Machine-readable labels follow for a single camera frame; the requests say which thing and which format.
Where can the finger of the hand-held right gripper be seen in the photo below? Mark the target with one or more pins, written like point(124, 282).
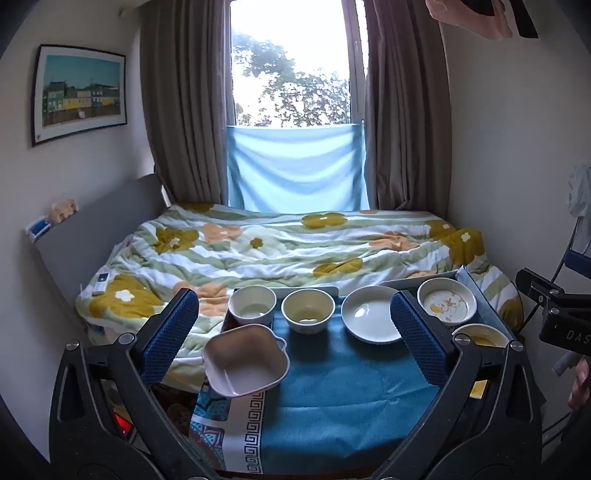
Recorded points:
point(538, 284)

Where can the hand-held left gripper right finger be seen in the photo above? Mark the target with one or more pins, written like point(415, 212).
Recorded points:
point(415, 339)

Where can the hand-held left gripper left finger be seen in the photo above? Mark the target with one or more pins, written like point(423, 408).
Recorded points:
point(171, 332)

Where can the white plate with yellow print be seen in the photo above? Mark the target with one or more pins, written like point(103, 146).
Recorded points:
point(447, 301)

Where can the plain white plate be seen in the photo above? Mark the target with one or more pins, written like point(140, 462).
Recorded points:
point(369, 316)

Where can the pink square bowl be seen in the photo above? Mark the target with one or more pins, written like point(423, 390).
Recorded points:
point(244, 364)

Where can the person's right hand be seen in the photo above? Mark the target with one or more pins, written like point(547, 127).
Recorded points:
point(581, 383)

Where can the black metal rack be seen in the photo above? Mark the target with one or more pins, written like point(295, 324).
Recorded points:
point(572, 249)

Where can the yellow-lined bowl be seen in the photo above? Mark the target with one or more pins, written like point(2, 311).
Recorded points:
point(482, 337)

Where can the white bowl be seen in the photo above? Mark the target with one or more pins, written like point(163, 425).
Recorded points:
point(251, 305)

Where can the white remote control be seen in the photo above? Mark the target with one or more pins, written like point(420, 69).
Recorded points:
point(100, 282)

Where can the blue tablecloth with patterned border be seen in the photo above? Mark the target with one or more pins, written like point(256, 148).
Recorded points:
point(351, 406)

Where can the white crumpled cloth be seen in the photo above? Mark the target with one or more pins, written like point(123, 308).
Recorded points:
point(579, 194)

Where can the cream bowl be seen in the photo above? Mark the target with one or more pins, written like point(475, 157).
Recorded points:
point(307, 311)

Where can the grey headboard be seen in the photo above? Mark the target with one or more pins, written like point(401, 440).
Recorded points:
point(92, 230)

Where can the floral striped blanket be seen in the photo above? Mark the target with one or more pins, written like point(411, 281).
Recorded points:
point(277, 249)

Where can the blue box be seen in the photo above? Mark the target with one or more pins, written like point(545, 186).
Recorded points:
point(39, 228)

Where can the light blue window cloth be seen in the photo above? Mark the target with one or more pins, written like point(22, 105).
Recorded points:
point(295, 166)

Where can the pink hanging cloth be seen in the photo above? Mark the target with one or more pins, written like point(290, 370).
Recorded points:
point(471, 16)

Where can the window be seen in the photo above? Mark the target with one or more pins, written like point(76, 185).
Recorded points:
point(291, 64)

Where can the framed wall picture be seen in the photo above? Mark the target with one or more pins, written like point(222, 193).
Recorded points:
point(78, 94)

